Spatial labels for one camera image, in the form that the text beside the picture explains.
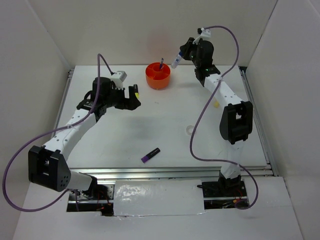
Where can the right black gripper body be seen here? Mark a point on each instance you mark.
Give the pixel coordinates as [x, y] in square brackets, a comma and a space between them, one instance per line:
[190, 52]

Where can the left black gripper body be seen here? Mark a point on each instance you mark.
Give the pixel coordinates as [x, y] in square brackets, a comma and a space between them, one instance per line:
[115, 98]

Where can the clear blue spray bottle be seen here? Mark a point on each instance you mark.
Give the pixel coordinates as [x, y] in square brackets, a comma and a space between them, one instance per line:
[177, 60]

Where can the aluminium front rail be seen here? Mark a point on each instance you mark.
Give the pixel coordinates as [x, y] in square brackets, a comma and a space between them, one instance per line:
[150, 173]

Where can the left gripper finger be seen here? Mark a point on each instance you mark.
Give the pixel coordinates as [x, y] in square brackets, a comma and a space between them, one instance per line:
[133, 104]
[132, 91]

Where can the white tape roll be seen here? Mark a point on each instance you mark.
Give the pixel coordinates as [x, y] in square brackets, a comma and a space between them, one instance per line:
[189, 129]

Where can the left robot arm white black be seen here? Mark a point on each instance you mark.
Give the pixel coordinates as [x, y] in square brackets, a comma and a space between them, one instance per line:
[47, 164]

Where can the orange round compartment container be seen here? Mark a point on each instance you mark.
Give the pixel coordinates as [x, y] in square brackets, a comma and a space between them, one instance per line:
[158, 78]

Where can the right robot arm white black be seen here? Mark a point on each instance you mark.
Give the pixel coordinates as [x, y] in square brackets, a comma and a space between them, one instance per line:
[236, 123]

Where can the purple black highlighter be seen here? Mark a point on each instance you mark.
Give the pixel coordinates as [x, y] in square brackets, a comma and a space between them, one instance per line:
[150, 155]

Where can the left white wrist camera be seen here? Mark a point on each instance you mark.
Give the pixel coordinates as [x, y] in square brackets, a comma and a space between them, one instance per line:
[118, 78]

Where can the white foil cover plate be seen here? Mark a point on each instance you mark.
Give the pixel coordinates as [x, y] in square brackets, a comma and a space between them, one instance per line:
[158, 198]

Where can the yellow black highlighter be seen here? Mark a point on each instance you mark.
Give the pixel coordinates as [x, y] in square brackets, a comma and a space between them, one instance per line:
[136, 91]

